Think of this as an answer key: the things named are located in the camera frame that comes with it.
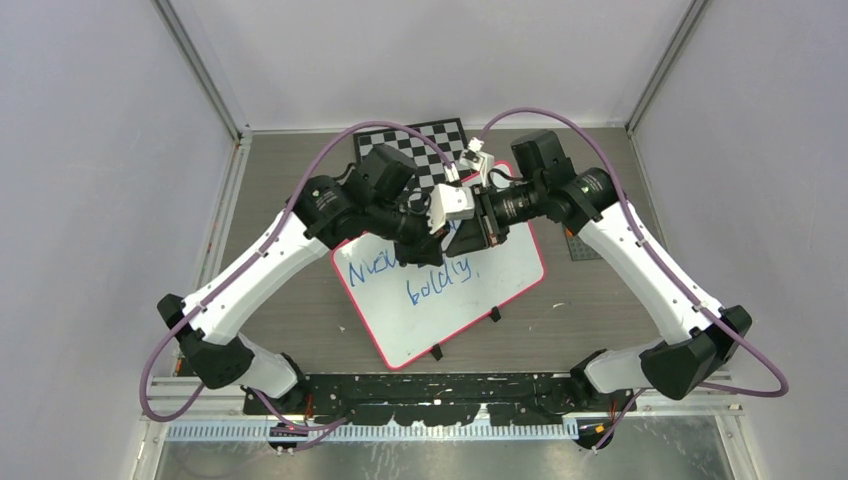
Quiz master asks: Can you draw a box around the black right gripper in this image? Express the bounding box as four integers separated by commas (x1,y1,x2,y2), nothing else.
447,177,545,257

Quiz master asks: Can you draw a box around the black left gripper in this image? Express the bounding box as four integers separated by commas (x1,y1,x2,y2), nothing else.
366,191,450,266

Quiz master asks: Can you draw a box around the pink framed whiteboard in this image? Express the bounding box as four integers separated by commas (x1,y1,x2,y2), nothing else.
329,160,548,370

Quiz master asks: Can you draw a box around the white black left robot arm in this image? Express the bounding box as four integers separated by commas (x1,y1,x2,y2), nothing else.
157,145,444,414

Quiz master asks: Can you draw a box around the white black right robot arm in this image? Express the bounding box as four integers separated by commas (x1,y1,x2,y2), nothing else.
429,130,752,411

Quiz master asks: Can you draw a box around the black white chessboard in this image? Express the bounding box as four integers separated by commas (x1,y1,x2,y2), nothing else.
353,117,467,191

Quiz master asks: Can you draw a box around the grey studded building baseplate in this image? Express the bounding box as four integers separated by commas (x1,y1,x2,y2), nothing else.
564,229,602,261

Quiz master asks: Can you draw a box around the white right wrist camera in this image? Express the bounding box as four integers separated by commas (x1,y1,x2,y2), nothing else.
459,137,495,188

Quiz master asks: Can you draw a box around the black mounting base plate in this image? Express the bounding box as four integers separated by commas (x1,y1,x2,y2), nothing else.
277,372,634,427

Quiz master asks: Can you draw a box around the slotted aluminium rail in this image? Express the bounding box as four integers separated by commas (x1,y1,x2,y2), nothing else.
165,419,579,443

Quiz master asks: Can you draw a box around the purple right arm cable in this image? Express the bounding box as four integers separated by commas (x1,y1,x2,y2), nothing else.
467,107,790,455

